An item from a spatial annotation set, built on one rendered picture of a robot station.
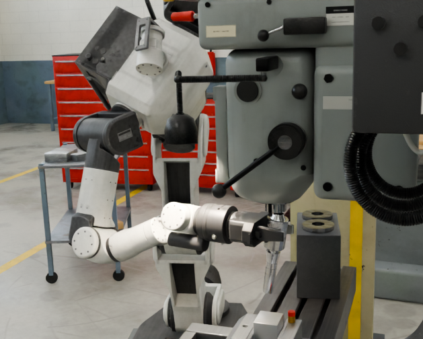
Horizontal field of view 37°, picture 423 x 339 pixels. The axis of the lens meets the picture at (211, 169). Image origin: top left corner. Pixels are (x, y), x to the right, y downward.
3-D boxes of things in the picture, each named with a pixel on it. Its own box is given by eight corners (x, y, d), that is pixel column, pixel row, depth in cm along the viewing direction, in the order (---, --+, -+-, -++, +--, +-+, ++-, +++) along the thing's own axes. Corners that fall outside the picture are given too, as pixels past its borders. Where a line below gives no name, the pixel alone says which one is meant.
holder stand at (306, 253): (296, 298, 175) (296, 230, 171) (296, 268, 197) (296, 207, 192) (339, 299, 174) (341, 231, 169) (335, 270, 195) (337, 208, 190)
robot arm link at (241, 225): (250, 217, 133) (201, 210, 138) (251, 260, 135) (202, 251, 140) (274, 202, 143) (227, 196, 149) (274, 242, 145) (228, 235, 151)
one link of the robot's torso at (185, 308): (171, 312, 236) (156, 206, 212) (223, 313, 233) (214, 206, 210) (163, 342, 223) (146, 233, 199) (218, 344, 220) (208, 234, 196)
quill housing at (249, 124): (220, 207, 129) (216, 50, 122) (247, 183, 148) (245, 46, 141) (313, 213, 123) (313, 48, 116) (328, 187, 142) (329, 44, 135)
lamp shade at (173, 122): (165, 139, 139) (163, 111, 138) (197, 138, 140) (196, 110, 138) (164, 144, 132) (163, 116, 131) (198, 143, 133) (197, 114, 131)
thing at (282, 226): (265, 212, 138) (262, 237, 140) (268, 221, 134) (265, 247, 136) (286, 214, 139) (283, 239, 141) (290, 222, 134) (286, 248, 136)
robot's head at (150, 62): (141, 80, 159) (132, 63, 151) (144, 45, 162) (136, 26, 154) (167, 79, 158) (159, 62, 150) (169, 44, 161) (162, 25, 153)
